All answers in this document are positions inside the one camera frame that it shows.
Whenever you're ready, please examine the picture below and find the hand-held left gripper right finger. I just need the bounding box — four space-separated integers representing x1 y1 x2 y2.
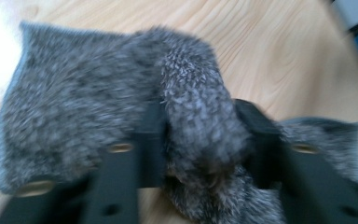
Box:
234 98 284 191

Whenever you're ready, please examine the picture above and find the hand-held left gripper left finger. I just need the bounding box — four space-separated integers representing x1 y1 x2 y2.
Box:
136 101 170 189

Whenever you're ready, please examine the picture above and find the grey fuzzy cloth pouch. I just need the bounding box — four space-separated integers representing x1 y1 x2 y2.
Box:
0 21 358 224

